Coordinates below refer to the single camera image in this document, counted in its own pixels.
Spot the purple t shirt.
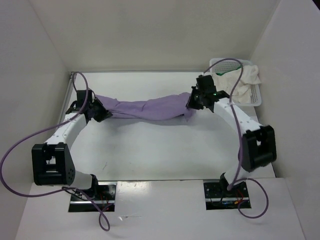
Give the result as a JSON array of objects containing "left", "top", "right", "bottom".
[{"left": 96, "top": 92, "right": 196, "bottom": 121}]

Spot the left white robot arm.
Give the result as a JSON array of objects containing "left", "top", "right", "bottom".
[{"left": 31, "top": 89, "right": 112, "bottom": 200}]

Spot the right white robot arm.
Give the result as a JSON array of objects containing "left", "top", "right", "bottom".
[{"left": 186, "top": 75, "right": 277, "bottom": 197}]

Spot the cream t shirt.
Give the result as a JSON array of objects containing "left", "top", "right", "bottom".
[{"left": 212, "top": 65, "right": 261, "bottom": 104}]

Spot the green t shirt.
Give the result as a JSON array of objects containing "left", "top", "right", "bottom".
[{"left": 215, "top": 66, "right": 242, "bottom": 76}]

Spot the white perforated plastic basket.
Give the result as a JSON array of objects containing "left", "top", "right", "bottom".
[{"left": 206, "top": 58, "right": 262, "bottom": 107}]

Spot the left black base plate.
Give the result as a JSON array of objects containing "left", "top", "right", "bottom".
[{"left": 68, "top": 182, "right": 117, "bottom": 213}]

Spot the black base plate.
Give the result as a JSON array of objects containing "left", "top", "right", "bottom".
[
  {"left": 68, "top": 182, "right": 117, "bottom": 213},
  {"left": 203, "top": 179, "right": 251, "bottom": 210}
]

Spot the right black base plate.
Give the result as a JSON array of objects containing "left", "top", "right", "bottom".
[{"left": 203, "top": 179, "right": 251, "bottom": 210}]

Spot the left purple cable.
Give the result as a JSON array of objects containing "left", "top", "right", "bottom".
[{"left": 1, "top": 71, "right": 111, "bottom": 231}]

